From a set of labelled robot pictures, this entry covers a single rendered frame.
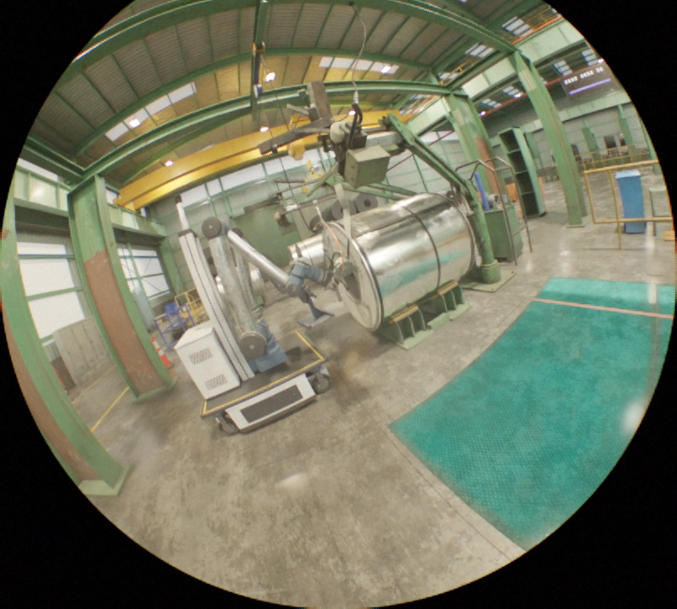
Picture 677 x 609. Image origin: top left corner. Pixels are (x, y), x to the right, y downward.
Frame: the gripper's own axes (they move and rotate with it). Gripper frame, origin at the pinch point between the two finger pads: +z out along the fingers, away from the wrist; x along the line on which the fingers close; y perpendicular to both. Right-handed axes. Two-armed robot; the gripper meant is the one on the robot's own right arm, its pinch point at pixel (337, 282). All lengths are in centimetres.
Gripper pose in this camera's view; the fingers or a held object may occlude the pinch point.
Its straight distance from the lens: 192.9
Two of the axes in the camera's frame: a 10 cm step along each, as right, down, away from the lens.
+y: 3.7, 4.6, -8.1
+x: 5.1, -8.3, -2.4
